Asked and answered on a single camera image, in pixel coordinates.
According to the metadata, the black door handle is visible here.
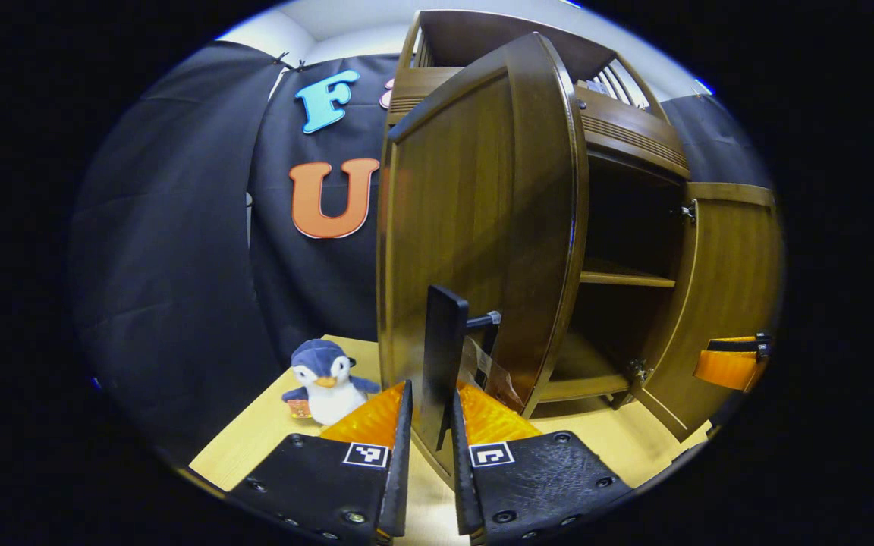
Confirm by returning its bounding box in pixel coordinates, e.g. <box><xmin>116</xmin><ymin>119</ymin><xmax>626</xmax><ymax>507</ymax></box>
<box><xmin>420</xmin><ymin>284</ymin><xmax>502</xmax><ymax>456</ymax></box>

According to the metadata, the penguin plush toy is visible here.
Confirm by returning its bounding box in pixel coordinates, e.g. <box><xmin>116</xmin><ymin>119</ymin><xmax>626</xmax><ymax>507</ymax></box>
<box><xmin>281</xmin><ymin>339</ymin><xmax>381</xmax><ymax>427</ymax></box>

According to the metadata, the black backdrop cloth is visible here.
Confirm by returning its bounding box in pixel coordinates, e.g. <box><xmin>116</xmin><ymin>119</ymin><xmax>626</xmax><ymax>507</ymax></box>
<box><xmin>69</xmin><ymin>42</ymin><xmax>775</xmax><ymax>471</ymax></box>

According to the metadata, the wooden inner shelf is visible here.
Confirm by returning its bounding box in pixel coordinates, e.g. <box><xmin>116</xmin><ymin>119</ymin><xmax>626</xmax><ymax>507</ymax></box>
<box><xmin>580</xmin><ymin>262</ymin><xmax>677</xmax><ymax>289</ymax></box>

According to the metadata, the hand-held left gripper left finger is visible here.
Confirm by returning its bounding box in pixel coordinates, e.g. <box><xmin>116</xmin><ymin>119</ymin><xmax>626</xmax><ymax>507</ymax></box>
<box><xmin>226</xmin><ymin>379</ymin><xmax>413</xmax><ymax>546</ymax></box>

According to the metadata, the wooden shoe cabinet door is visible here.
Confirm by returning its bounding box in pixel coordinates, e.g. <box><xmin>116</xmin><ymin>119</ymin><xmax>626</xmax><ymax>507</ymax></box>
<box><xmin>376</xmin><ymin>32</ymin><xmax>591</xmax><ymax>490</ymax></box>
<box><xmin>632</xmin><ymin>180</ymin><xmax>784</xmax><ymax>443</ymax></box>

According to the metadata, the wooden double-door shoe cabinet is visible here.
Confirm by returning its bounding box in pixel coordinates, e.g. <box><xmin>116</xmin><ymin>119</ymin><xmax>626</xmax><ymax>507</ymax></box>
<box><xmin>388</xmin><ymin>9</ymin><xmax>711</xmax><ymax>422</ymax></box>

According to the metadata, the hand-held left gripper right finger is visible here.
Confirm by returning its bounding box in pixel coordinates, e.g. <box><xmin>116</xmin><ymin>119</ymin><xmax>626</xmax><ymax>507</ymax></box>
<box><xmin>450</xmin><ymin>381</ymin><xmax>633</xmax><ymax>546</ymax></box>

